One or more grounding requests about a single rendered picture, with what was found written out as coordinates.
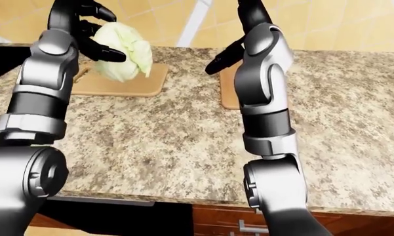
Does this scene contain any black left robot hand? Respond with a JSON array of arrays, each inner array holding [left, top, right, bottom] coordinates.
[[48, 0, 127, 63]]

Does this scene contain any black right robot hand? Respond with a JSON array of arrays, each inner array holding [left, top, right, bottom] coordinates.
[[205, 0, 273, 75]]

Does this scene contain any pale green cabbage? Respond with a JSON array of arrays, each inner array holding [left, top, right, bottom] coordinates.
[[90, 21, 154, 83]]

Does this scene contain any plain wooden cutting board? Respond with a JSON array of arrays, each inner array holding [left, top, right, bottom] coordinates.
[[219, 61, 244, 110]]

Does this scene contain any black dishwasher front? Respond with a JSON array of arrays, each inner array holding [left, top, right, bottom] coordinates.
[[35, 195, 195, 236]]

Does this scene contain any brown wooden cabinet drawer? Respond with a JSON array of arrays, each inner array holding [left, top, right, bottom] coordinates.
[[191, 203, 394, 236]]

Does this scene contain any wooden cutting board with rope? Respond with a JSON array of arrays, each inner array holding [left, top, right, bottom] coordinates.
[[70, 61, 169, 98]]

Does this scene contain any silver drawer handle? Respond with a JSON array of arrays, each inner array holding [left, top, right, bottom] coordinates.
[[237, 219, 269, 234]]

